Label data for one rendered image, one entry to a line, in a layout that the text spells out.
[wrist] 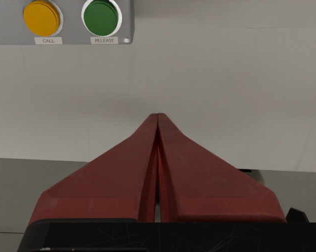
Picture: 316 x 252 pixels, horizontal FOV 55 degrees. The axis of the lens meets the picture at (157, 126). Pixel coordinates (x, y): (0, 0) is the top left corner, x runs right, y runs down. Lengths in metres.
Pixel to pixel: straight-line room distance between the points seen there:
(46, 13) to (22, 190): 1.78
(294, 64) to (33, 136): 0.49
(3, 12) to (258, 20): 0.36
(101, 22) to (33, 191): 1.77
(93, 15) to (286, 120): 0.40
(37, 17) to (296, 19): 0.37
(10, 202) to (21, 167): 0.33
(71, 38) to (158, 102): 0.21
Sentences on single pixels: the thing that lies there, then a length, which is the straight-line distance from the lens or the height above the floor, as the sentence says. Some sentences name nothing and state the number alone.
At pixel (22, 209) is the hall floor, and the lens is 2.24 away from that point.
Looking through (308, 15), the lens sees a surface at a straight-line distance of 0.54.
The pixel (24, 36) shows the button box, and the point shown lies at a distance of 0.43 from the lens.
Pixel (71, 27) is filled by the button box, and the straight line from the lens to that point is 0.40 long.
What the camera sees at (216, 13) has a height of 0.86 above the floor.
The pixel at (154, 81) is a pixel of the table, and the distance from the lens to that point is 0.53.
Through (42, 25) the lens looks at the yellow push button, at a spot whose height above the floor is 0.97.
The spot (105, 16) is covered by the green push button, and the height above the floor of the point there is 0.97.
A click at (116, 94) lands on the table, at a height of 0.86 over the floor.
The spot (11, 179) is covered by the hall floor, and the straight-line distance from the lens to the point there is 2.06.
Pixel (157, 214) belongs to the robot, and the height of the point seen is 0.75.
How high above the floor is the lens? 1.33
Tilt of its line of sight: 56 degrees down
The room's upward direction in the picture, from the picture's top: 180 degrees clockwise
